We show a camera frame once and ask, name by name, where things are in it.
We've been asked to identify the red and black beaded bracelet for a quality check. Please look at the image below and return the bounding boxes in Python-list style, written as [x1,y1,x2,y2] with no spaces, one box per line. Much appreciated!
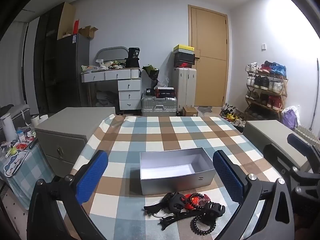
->
[191,192,212,203]

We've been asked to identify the black paper bag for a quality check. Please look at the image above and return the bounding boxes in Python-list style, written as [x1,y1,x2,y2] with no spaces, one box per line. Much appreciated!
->
[125,47,141,69]

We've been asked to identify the white desk with drawers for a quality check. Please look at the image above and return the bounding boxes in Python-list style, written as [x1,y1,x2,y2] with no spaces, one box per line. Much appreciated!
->
[80,67,143,111]

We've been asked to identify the pile of loose shoes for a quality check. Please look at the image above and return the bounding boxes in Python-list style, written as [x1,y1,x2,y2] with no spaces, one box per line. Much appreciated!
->
[219,102,247,128]

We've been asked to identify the black spiral hair tie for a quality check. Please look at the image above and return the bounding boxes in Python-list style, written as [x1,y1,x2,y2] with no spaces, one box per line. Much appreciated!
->
[190,215,217,236]

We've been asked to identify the large flat cardboard box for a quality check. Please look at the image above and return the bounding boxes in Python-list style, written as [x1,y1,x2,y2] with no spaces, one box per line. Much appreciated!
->
[57,2,76,41]

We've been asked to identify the dark wardrobe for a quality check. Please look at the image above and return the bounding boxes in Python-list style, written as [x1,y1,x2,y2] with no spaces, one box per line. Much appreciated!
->
[33,2,76,113]

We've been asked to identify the black wrapped flower bouquet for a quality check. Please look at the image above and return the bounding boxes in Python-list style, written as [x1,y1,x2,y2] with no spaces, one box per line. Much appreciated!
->
[142,64,160,89]

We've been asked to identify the grey cabinet with metal handle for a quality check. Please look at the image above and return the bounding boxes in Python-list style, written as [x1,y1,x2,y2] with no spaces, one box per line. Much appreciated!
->
[34,107,116,178]

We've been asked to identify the side table clutter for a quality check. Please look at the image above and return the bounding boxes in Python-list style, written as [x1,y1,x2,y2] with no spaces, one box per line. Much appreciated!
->
[0,127,37,156]

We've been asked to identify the wooden door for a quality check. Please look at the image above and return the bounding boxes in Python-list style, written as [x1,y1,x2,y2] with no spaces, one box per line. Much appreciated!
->
[188,4,229,107]

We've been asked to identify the silver flat suitcase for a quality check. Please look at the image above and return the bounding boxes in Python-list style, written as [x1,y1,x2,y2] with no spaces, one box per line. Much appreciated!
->
[141,95,178,117]

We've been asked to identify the large black claw hair clip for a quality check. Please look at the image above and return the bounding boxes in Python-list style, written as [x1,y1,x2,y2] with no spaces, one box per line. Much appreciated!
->
[162,192,187,214]

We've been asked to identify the yellow shoebox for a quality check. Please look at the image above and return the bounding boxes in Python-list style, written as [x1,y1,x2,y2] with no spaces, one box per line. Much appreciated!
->
[173,44,196,55]

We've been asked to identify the wooden shoe rack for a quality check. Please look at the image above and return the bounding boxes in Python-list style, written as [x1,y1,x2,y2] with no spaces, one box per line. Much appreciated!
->
[244,66,289,121]

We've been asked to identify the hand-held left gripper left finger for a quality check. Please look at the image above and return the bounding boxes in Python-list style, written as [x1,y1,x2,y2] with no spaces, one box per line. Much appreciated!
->
[27,150,109,240]

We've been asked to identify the black fabric bag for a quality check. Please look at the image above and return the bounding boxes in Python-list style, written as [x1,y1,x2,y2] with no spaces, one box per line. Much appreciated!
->
[0,104,32,136]

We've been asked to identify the black toothed hair clip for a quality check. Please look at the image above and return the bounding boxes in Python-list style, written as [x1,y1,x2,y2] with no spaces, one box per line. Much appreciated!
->
[159,213,198,231]

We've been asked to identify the side table with checked cloth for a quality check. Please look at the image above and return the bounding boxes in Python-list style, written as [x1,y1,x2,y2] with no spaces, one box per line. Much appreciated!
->
[0,141,52,211]

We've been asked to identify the white cups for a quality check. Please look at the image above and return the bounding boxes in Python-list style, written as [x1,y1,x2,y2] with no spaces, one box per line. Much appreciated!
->
[31,114,49,127]

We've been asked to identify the desk clutter pile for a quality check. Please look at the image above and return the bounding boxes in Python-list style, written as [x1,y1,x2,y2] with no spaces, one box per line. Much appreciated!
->
[81,59,126,72]

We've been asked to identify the cloud shaped pad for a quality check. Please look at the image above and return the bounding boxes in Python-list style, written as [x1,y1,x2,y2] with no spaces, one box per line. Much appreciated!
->
[4,150,29,178]

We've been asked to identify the sneakers collection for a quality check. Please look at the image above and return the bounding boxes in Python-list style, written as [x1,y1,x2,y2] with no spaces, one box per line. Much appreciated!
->
[245,60,287,112]

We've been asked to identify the long black hair clip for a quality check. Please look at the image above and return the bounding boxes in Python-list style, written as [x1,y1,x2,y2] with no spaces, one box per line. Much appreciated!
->
[143,202,171,216]

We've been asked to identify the white thermos bottle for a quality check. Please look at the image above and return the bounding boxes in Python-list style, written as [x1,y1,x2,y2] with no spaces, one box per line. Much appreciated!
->
[0,113,17,142]

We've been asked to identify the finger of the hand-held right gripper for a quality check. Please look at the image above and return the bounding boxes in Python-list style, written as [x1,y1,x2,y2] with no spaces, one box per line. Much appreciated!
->
[264,142,311,181]
[287,133,320,173]

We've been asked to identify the checked tablecloth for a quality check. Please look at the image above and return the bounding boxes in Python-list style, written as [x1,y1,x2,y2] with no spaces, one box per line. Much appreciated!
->
[67,114,275,240]

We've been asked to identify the thin metal pole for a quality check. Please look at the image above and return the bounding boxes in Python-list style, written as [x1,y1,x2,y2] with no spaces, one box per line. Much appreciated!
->
[309,57,320,131]

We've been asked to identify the white upright suitcase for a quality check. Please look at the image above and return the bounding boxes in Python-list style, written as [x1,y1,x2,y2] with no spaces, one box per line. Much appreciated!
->
[172,67,197,113]

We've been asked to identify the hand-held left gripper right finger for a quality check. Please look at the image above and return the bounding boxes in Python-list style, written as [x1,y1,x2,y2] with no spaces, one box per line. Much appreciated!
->
[212,150,298,240]

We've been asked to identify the dark refrigerator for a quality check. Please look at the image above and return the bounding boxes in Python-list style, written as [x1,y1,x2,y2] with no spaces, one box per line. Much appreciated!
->
[56,33,90,106]

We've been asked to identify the purple bag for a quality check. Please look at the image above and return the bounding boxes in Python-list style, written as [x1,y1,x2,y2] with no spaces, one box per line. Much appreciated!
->
[281,106,301,131]

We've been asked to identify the woven basket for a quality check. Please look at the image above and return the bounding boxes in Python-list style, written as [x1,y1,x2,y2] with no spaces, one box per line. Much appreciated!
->
[294,124,320,142]

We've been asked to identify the open cardboard box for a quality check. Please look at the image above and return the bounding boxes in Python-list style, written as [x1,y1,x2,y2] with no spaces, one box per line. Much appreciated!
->
[78,25,99,39]

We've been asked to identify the white round badge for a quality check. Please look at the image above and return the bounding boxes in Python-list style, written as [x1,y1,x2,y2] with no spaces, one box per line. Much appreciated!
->
[152,210,173,218]

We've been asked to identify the black and red shoebox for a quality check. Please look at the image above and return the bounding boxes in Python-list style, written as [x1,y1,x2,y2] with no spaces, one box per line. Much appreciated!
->
[174,60,195,69]

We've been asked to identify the grey arched mirror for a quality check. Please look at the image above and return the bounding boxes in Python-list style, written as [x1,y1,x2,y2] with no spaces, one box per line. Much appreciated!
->
[95,46,129,67]

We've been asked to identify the red round badge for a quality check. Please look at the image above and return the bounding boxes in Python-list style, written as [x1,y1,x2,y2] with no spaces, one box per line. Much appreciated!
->
[184,194,204,210]

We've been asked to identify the plain grey cabinet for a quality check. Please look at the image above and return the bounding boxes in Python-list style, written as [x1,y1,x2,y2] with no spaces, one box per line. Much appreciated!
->
[242,120,316,173]

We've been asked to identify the silver cardboard box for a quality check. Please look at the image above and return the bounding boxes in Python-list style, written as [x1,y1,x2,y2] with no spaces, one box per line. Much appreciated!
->
[139,147,216,196]

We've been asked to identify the red and black box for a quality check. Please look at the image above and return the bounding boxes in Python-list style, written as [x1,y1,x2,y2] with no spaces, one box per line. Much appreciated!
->
[155,87,175,98]

